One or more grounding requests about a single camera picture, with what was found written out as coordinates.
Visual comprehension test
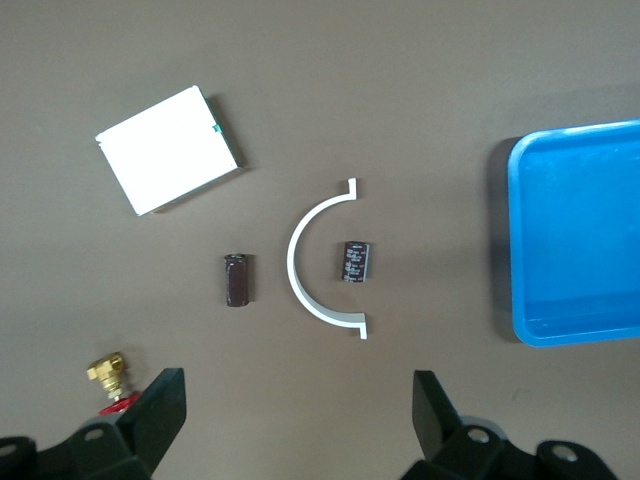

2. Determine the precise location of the blue plastic tray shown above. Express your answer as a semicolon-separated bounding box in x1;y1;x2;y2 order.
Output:
507;118;640;349

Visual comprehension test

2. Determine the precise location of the plain dark brown electrolytic capacitor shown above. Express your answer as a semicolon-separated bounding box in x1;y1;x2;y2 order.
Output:
222;252;257;308

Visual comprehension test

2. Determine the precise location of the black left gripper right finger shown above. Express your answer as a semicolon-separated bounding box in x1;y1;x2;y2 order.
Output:
399;369;614;480

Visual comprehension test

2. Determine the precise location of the square aluminium plate block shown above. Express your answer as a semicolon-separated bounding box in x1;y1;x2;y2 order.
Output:
94;85;246;217

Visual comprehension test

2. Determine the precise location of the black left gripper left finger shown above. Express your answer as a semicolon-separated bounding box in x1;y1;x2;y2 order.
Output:
0;367;188;480

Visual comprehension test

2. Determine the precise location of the white semicircular plastic bracket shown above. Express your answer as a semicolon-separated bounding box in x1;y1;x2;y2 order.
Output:
286;177;370;341

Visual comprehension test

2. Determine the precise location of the small black connector block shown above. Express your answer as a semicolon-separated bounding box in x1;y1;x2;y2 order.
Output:
339;240;374;284

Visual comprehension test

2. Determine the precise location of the brass valve with red handle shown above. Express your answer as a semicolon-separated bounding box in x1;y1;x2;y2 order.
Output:
85;351;142;417

